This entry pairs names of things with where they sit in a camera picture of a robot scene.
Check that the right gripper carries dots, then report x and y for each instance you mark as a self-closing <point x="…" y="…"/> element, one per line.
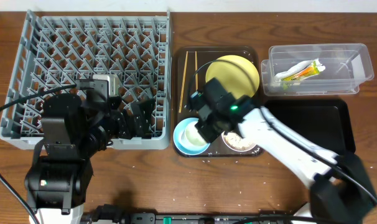
<point x="203" y="129"/>

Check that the yellow round plate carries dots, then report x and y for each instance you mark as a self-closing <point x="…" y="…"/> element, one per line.
<point x="236" y="74"/>

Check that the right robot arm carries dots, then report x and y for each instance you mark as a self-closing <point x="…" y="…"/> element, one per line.
<point x="340" y="190"/>

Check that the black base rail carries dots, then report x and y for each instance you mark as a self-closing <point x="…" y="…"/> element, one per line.
<point x="114" y="215"/>

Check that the grey plastic dish rack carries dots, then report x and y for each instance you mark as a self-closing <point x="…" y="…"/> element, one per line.
<point x="55" y="51"/>

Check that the light blue bowl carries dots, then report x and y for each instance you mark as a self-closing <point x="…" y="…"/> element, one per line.
<point x="187" y="139"/>

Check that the dark brown serving tray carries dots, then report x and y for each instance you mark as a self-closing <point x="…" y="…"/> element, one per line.
<point x="217" y="148"/>

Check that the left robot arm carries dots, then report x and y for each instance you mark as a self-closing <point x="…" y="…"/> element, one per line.
<point x="74" y="131"/>

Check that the pink white bowl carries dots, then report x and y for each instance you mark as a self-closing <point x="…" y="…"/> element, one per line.
<point x="236" y="143"/>

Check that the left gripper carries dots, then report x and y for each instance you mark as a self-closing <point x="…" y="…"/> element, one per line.
<point x="126" y="122"/>

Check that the clear plastic bin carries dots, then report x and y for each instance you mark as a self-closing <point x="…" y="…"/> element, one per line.
<point x="335" y="57"/>

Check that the green orange snack wrapper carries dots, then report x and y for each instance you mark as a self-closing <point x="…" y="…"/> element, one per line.
<point x="307" y="72"/>

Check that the black waste tray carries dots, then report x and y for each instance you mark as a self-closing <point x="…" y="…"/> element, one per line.
<point x="325" y="122"/>

